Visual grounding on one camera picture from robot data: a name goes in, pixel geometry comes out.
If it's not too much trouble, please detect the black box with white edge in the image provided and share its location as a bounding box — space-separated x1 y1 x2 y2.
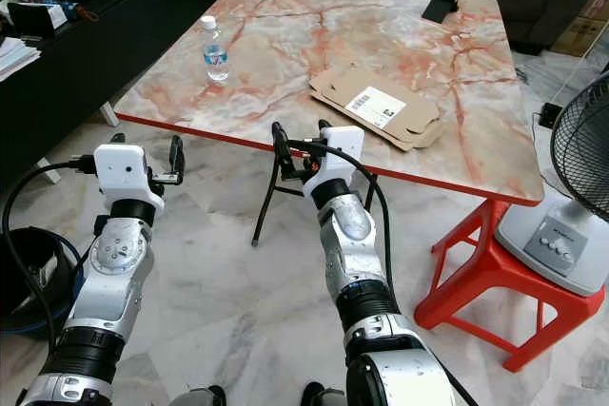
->
8 1 69 37

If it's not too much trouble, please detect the brown cardboard carton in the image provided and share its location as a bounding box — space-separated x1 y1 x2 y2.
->
552 13 609 58

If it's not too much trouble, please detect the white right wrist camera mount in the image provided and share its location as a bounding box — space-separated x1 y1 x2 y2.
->
303 126 365 200

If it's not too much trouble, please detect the red plastic stool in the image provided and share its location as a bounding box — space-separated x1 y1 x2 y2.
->
414 199 606 375

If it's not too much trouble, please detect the stack of white papers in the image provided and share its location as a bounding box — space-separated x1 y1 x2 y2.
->
0 37 42 83

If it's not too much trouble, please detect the small black pouch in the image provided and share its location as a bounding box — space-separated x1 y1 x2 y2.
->
423 0 461 25

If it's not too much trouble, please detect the black power adapter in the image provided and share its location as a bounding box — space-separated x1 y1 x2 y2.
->
538 102 565 130

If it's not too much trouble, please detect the robot left leg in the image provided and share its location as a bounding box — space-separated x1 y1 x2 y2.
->
181 386 228 406

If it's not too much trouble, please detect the robot leg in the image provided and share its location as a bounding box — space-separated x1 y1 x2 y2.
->
181 386 228 406
300 382 345 406

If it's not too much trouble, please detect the low black cabinet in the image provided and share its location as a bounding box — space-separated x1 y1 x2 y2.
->
0 0 248 188

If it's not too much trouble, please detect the black round rubbish bin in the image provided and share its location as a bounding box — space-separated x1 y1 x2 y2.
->
0 227 80 337

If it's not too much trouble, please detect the flattened brown cardboard box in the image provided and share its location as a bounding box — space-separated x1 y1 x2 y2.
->
307 63 446 151

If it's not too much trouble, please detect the black metal table leg frame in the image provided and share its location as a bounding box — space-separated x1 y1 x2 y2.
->
252 151 382 246

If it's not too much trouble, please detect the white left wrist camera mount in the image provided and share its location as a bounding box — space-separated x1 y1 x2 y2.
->
93 144 150 203

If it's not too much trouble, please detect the robot right leg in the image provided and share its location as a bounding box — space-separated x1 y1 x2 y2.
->
300 382 345 406

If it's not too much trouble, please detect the clear plastic water bottle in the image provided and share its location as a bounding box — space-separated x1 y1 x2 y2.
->
201 15 231 83

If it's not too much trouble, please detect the white standing fan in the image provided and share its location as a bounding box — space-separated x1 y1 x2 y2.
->
495 73 609 299

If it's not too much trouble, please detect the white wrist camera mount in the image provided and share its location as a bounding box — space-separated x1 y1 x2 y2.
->
303 126 365 200
93 144 150 203

